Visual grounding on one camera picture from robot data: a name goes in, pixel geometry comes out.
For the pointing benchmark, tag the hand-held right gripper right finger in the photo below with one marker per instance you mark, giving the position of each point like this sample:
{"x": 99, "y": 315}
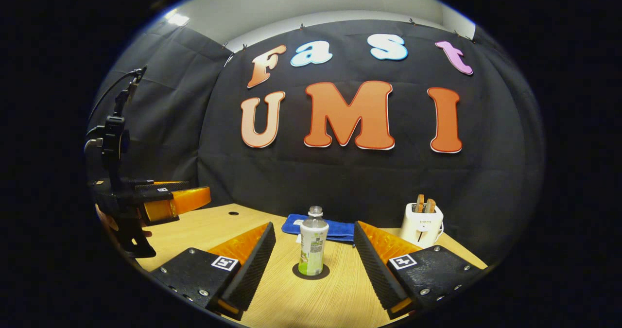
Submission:
{"x": 376, "y": 269}

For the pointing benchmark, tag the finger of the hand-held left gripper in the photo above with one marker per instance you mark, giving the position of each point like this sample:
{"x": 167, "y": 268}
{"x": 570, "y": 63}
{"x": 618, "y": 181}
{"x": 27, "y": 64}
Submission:
{"x": 160, "y": 187}
{"x": 189, "y": 199}

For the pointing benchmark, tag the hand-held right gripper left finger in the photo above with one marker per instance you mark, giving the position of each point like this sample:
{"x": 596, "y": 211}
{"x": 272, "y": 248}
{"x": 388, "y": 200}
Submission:
{"x": 252, "y": 269}

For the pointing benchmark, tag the dark brown round coaster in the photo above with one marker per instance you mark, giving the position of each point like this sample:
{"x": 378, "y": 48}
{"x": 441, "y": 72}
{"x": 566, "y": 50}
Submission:
{"x": 296, "y": 272}

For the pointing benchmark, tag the clear water bottle white label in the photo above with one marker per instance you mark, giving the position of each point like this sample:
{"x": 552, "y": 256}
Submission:
{"x": 313, "y": 245}

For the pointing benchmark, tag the blue towel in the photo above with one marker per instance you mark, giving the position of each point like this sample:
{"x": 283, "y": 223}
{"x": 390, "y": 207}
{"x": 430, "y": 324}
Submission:
{"x": 340, "y": 230}

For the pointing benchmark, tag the white toaster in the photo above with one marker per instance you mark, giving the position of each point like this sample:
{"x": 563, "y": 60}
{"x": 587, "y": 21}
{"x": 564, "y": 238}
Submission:
{"x": 422, "y": 226}

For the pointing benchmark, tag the brown bread slice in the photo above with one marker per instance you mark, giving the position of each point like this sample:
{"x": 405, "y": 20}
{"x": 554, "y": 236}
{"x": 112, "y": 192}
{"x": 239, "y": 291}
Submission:
{"x": 420, "y": 204}
{"x": 430, "y": 206}

